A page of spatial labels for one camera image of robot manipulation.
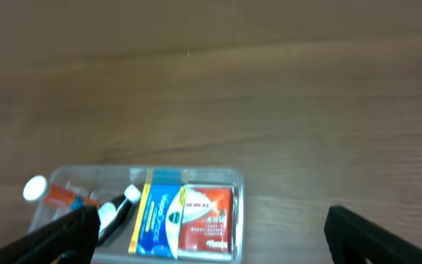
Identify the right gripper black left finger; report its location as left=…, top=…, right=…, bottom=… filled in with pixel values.
left=0, top=206, right=100, bottom=264

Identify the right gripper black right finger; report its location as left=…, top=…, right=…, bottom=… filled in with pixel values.
left=324, top=205, right=422, bottom=264

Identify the dark syrup bottle white cap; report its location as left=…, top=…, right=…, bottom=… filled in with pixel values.
left=97, top=184, right=141, bottom=246

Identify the orange tube white cap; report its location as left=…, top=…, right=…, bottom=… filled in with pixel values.
left=23, top=175, right=100, bottom=210

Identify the blue cough drops box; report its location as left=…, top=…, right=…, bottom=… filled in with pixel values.
left=128, top=183, right=187, bottom=260

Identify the red medicine box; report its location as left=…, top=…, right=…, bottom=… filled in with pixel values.
left=178, top=186, right=233, bottom=259

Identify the clear plastic container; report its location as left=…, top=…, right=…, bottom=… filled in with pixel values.
left=30, top=166, right=245, bottom=263

